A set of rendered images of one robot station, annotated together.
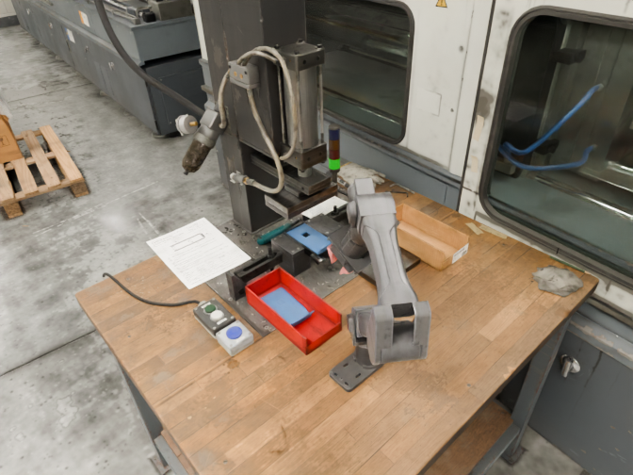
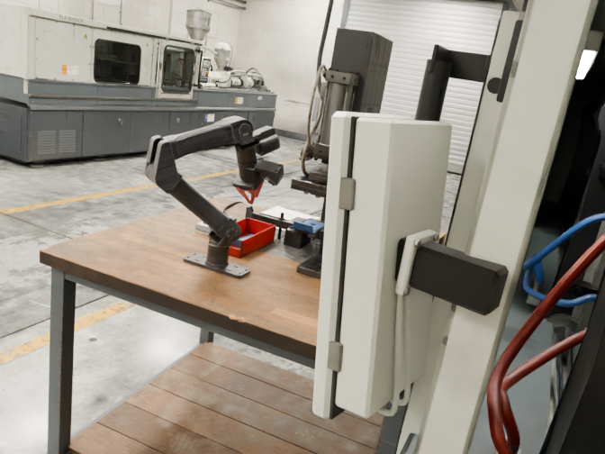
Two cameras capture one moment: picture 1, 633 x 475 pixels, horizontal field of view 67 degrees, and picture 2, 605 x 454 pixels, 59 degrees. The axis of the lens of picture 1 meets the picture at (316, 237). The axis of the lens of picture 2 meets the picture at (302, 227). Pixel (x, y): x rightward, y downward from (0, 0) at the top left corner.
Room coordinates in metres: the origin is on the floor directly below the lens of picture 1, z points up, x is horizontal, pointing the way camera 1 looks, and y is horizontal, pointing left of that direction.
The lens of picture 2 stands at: (0.21, -1.52, 1.50)
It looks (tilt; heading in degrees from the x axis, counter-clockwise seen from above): 16 degrees down; 61
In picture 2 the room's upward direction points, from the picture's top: 9 degrees clockwise
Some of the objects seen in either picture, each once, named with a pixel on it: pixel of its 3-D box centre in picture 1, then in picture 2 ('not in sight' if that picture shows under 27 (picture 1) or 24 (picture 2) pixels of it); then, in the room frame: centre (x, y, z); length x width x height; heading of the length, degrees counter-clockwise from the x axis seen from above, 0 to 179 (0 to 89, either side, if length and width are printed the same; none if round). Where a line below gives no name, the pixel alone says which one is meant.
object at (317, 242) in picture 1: (312, 236); (311, 222); (1.10, 0.01, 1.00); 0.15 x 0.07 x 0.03; 41
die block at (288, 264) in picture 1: (308, 245); (315, 238); (1.14, 0.02, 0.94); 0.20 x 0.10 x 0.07; 130
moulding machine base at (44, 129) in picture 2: not in sight; (163, 115); (2.21, 6.98, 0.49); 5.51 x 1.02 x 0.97; 37
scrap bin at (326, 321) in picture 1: (292, 307); (243, 236); (0.88, 0.07, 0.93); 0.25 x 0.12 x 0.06; 40
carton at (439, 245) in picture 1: (421, 236); not in sight; (1.17, -0.33, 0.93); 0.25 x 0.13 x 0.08; 40
